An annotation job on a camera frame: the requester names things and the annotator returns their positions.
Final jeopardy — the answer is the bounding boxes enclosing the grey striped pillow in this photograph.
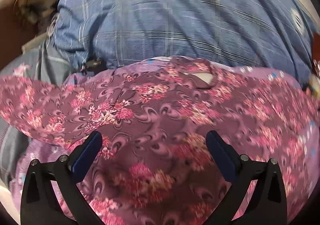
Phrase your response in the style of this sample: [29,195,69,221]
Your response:
[1,40,76,188]

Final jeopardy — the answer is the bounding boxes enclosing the blue plaid quilt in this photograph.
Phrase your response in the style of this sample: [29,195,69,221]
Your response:
[52,0,318,84]

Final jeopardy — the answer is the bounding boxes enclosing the lilac floral bed sheet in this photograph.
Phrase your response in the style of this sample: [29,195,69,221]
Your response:
[10,56,320,225]

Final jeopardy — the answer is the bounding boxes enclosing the maroon floral patterned garment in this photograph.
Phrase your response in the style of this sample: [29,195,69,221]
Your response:
[0,56,320,225]

